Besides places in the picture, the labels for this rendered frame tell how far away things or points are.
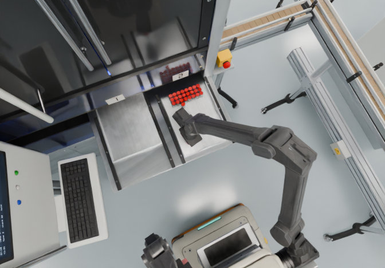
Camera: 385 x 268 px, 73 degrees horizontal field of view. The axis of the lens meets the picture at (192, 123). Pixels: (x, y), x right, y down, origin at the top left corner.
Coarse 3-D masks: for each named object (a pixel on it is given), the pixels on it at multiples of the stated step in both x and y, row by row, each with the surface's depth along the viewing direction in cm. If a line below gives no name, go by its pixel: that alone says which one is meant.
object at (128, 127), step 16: (96, 112) 135; (112, 112) 138; (128, 112) 138; (144, 112) 138; (112, 128) 136; (128, 128) 136; (144, 128) 136; (112, 144) 133; (128, 144) 134; (144, 144) 134; (112, 160) 128
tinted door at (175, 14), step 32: (64, 0) 64; (96, 0) 68; (128, 0) 72; (160, 0) 77; (192, 0) 83; (96, 32) 79; (128, 32) 85; (160, 32) 92; (192, 32) 100; (128, 64) 103
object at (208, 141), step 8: (208, 88) 140; (208, 96) 142; (168, 104) 140; (192, 104) 140; (200, 104) 140; (208, 104) 141; (216, 104) 137; (168, 112) 139; (192, 112) 139; (200, 112) 139; (208, 112) 139; (216, 112) 140; (176, 128) 137; (176, 136) 132; (208, 136) 136; (184, 144) 135; (200, 144) 135; (208, 144) 135; (216, 144) 134; (184, 152) 133; (192, 152) 134
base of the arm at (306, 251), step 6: (306, 240) 98; (288, 246) 92; (300, 246) 90; (306, 246) 91; (312, 246) 95; (288, 252) 93; (294, 252) 90; (300, 252) 90; (306, 252) 91; (312, 252) 93; (318, 252) 93; (294, 258) 91; (300, 258) 90; (306, 258) 91; (312, 258) 92; (294, 264) 92; (300, 264) 91; (306, 264) 92
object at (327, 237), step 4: (372, 216) 206; (368, 220) 202; (372, 220) 202; (356, 224) 199; (360, 224) 198; (364, 224) 199; (368, 224) 200; (352, 228) 199; (356, 228) 198; (340, 232) 201; (344, 232) 199; (348, 232) 198; (352, 232) 198; (356, 232) 198; (360, 232) 197; (324, 236) 208; (328, 236) 207; (332, 236) 202; (336, 236) 201; (340, 236) 199; (344, 236) 199; (348, 236) 198; (328, 240) 207; (332, 240) 201
